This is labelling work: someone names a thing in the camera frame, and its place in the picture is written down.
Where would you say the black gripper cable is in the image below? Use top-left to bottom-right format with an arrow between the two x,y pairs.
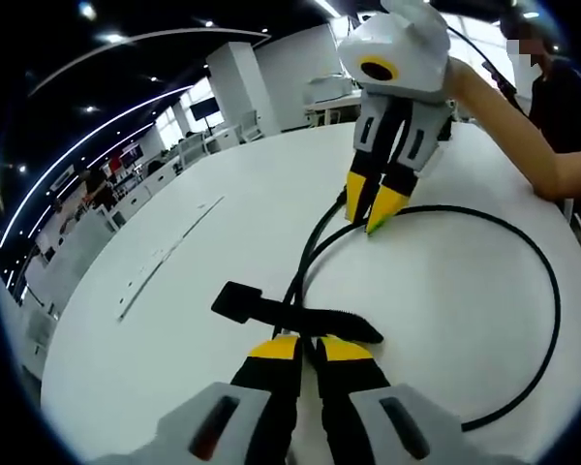
444,23 -> 529,113

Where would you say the small wall monitor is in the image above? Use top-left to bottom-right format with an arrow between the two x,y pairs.
189,96 -> 221,123

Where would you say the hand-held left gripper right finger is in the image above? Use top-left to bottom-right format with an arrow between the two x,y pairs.
314,334 -> 514,465

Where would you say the white square pillar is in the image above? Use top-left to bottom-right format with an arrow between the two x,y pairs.
205,41 -> 283,142

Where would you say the black charging cable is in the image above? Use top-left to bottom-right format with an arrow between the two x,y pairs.
270,191 -> 563,433

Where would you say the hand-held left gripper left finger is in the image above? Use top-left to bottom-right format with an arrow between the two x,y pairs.
96,334 -> 304,465

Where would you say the white cable slot cover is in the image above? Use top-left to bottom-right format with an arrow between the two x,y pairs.
115,196 -> 226,322

